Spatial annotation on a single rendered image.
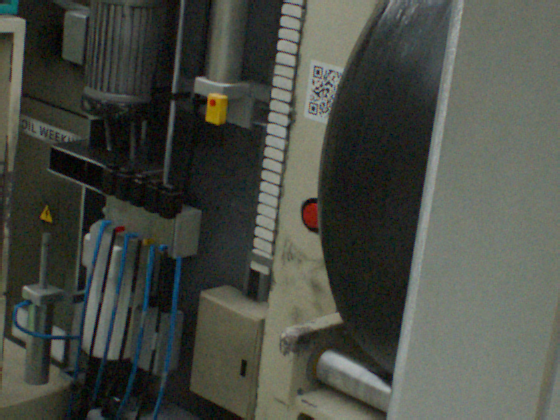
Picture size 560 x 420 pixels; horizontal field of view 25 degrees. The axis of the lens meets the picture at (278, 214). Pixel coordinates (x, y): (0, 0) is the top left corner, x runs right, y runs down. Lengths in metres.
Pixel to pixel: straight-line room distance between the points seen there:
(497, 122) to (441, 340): 0.03
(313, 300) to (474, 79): 1.53
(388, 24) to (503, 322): 1.20
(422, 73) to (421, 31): 0.05
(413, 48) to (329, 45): 0.31
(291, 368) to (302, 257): 0.18
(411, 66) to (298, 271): 0.47
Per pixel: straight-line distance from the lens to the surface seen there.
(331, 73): 1.62
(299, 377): 1.60
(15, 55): 1.65
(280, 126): 1.70
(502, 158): 0.16
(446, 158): 0.16
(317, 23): 1.63
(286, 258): 1.71
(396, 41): 1.34
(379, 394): 1.55
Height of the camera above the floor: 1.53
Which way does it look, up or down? 17 degrees down
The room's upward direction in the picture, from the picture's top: 7 degrees clockwise
